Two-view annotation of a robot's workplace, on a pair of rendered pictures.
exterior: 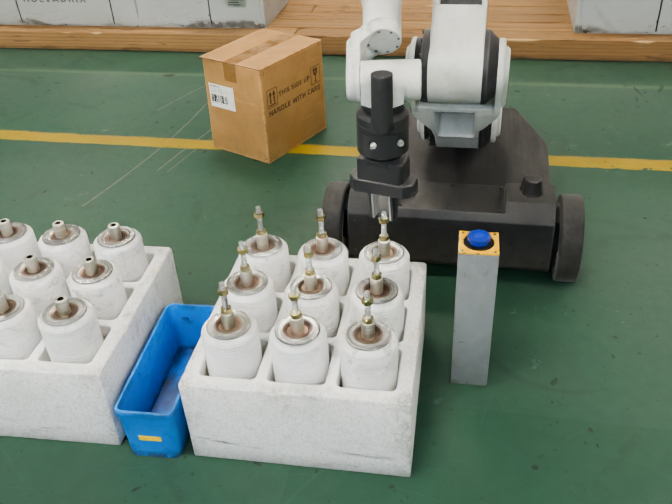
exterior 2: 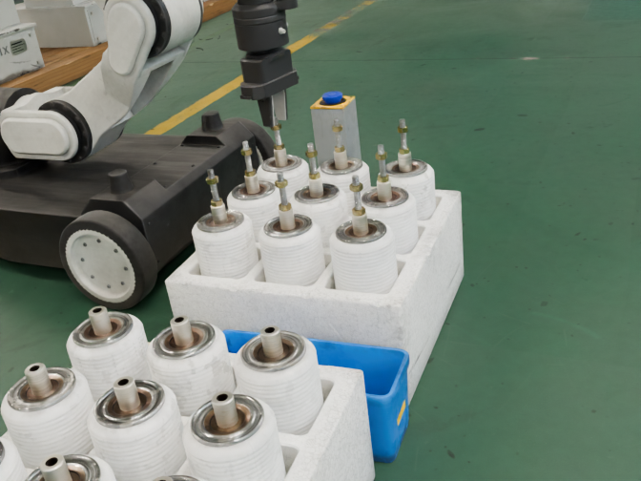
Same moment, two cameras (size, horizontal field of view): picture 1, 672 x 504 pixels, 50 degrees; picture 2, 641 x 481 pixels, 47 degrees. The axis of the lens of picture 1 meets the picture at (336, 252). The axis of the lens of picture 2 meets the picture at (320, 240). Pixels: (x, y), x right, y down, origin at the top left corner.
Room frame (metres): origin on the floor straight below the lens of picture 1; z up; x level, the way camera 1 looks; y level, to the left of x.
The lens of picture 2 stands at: (0.76, 1.14, 0.75)
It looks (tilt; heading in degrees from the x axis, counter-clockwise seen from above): 27 degrees down; 284
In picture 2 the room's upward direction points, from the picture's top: 8 degrees counter-clockwise
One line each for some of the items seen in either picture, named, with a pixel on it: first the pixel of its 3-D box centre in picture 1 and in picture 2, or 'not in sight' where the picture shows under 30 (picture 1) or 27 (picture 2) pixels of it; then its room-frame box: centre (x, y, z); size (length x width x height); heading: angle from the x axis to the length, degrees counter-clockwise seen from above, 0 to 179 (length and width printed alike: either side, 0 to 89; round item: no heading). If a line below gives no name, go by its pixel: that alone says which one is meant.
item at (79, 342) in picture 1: (77, 350); (284, 412); (1.00, 0.48, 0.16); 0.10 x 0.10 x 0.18
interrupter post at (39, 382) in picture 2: (59, 229); (38, 380); (1.25, 0.56, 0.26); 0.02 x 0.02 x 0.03
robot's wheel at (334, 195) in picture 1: (338, 222); (108, 261); (1.48, -0.01, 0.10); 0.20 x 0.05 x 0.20; 167
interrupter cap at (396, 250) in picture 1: (384, 252); (281, 164); (1.12, -0.09, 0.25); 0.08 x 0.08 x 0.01
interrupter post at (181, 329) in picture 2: (90, 266); (181, 331); (1.11, 0.46, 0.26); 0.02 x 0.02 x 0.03
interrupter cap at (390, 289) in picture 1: (376, 290); (341, 166); (1.01, -0.07, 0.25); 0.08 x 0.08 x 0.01
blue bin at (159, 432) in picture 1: (174, 377); (303, 393); (1.02, 0.32, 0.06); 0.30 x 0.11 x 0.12; 170
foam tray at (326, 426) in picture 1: (316, 353); (328, 278); (1.03, 0.05, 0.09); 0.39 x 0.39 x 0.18; 79
